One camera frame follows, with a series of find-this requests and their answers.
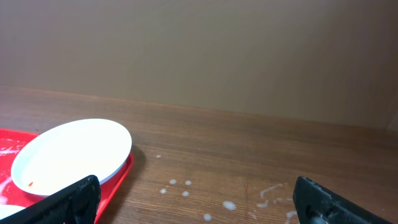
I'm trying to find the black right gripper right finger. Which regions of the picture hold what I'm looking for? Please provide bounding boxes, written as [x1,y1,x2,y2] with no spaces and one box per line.
[293,176,391,224]

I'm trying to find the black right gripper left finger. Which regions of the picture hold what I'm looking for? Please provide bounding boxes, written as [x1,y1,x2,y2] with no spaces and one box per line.
[1,175,101,224]

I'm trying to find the white plate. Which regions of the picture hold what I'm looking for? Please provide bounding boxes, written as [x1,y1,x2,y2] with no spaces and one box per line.
[0,205,25,220]
[11,119,132,197]

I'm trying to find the red plastic tray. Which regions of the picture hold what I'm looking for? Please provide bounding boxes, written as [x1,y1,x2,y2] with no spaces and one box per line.
[1,129,134,223]

